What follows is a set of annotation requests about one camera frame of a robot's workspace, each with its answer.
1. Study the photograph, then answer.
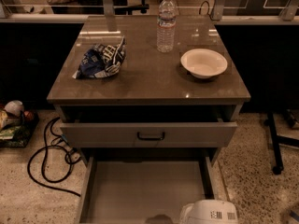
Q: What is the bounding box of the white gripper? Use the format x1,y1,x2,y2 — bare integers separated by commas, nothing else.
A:
178,200,238,224

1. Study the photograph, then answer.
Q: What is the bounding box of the grey drawer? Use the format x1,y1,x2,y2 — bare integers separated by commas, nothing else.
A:
75,157,216,224
61,105,236,148

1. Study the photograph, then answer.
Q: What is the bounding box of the grey drawer cabinet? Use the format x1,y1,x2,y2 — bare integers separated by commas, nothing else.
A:
48,16,249,161

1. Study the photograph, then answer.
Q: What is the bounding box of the grey top drawer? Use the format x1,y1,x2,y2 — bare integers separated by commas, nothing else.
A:
61,105,236,148

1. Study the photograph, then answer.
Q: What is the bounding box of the black stand leg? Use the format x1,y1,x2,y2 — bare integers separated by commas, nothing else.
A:
264,112,299,175

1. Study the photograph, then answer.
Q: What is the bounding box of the white bowl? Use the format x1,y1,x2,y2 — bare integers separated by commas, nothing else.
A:
180,49,228,79

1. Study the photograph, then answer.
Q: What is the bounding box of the blue white chip bag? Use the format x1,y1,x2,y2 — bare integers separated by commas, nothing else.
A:
72,37,126,79

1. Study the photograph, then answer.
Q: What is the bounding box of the clear plastic water bottle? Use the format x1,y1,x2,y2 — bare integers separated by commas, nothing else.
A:
157,0,176,53

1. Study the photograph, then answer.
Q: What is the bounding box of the tray of assorted objects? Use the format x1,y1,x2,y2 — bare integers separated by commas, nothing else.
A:
0,100,39,148

